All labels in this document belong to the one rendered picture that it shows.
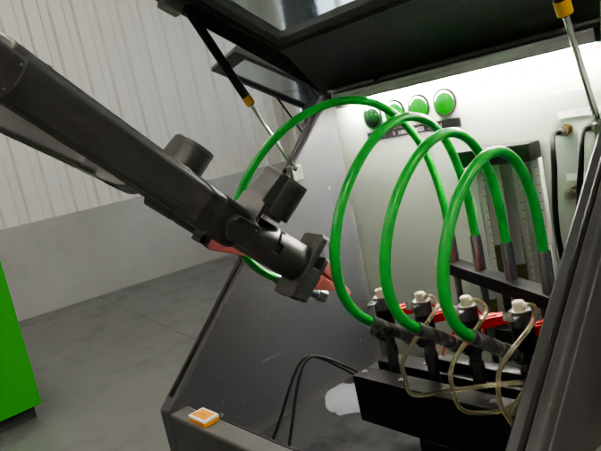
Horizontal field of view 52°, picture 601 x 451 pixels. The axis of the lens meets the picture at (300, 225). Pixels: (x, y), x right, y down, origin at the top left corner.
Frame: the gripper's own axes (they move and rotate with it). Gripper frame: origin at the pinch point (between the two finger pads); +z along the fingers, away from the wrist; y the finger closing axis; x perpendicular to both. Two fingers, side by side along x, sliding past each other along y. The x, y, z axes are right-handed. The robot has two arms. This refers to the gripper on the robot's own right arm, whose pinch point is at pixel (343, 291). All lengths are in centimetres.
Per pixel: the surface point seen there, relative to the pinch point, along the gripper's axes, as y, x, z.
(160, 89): 180, 667, 33
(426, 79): 41.9, 9.6, 0.8
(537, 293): 11.0, -20.1, 15.9
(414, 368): -5.1, -2.5, 16.5
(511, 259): 15.4, -13.1, 15.4
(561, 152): 35.8, -10.6, 17.9
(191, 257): 21, 664, 170
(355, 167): 13.7, -10.5, -13.2
